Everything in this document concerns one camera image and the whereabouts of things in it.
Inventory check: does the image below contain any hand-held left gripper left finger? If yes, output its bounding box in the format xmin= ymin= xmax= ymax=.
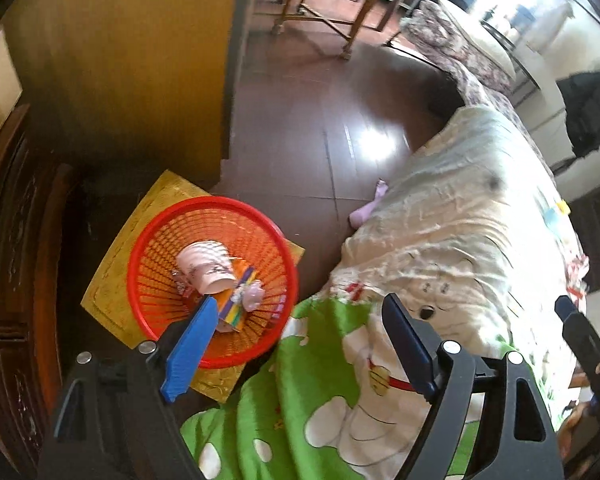
xmin=37 ymin=295 xmax=220 ymax=480

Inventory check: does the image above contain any light wooden cabinet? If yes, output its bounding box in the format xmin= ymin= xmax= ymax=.
xmin=2 ymin=0 xmax=246 ymax=191

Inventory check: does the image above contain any white paper cup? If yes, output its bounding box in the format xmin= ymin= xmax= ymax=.
xmin=175 ymin=240 xmax=237 ymax=295

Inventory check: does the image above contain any carved back wooden chair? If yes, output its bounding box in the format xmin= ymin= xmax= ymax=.
xmin=272 ymin=0 xmax=381 ymax=61

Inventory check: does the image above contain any folded floral quilt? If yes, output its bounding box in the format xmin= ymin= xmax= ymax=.
xmin=405 ymin=0 xmax=513 ymax=96

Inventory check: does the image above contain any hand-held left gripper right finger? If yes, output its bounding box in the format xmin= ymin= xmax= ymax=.
xmin=381 ymin=292 xmax=566 ymax=480

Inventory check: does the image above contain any black coat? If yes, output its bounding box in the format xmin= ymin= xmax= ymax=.
xmin=557 ymin=67 xmax=600 ymax=158

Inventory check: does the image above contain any yellow mat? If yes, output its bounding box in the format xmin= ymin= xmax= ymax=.
xmin=80 ymin=170 xmax=306 ymax=405

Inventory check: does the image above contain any cartoon printed blanket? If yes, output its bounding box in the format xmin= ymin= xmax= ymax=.
xmin=180 ymin=105 xmax=593 ymax=480

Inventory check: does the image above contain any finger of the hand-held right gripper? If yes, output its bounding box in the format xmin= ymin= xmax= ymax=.
xmin=554 ymin=294 xmax=600 ymax=411

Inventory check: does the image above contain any black metal bed frame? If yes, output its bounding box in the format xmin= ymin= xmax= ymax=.
xmin=480 ymin=20 xmax=541 ymax=106

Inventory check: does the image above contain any red plastic basket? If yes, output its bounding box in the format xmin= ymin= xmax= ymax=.
xmin=126 ymin=196 xmax=301 ymax=371

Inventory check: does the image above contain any pink white wrapper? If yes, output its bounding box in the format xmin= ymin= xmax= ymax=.
xmin=232 ymin=280 xmax=266 ymax=311

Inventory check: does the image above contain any cream pillow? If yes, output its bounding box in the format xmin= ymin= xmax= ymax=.
xmin=437 ymin=0 xmax=516 ymax=83

